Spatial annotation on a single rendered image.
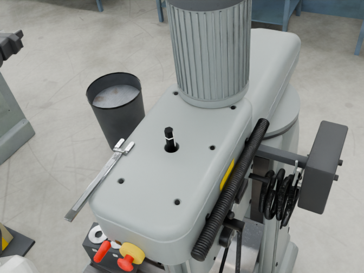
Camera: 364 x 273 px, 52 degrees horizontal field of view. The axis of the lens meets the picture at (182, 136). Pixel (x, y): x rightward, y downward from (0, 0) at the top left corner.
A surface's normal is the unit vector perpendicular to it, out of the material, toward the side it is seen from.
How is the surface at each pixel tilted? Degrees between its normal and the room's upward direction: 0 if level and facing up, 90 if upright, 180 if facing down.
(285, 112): 0
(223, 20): 90
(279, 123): 0
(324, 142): 0
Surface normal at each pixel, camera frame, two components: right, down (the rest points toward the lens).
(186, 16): -0.58, 0.63
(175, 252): 0.22, 0.69
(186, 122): -0.11, -0.69
